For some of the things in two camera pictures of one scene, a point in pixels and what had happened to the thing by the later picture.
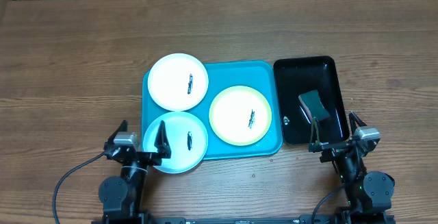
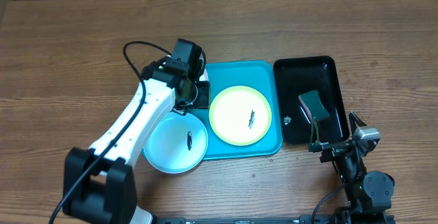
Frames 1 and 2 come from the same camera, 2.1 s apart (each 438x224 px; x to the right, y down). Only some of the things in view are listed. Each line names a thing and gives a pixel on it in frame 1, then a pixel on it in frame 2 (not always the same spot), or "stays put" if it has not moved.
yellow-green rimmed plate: x=240 y=115 stays put
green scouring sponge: x=312 y=102 stays put
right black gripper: x=337 y=147 stays put
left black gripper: x=161 y=144 to x=204 y=101
